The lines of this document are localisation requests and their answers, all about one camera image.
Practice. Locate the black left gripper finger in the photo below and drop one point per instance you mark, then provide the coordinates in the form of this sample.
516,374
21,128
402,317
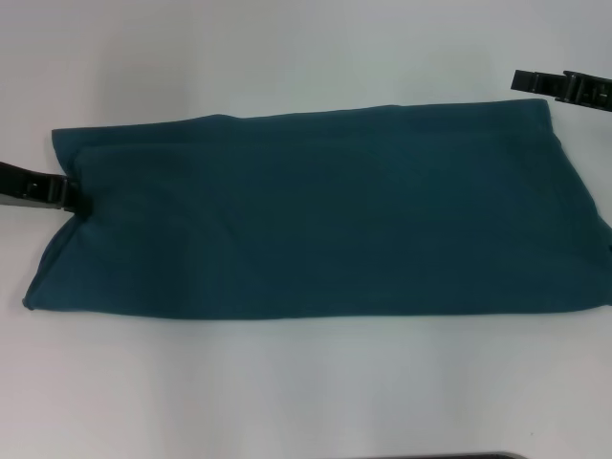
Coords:
43,189

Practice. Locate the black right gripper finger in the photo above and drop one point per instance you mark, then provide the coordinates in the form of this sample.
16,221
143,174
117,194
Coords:
559,88

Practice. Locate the teal T-shirt with FREE print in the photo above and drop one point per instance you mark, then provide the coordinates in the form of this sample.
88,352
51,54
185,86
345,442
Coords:
315,215

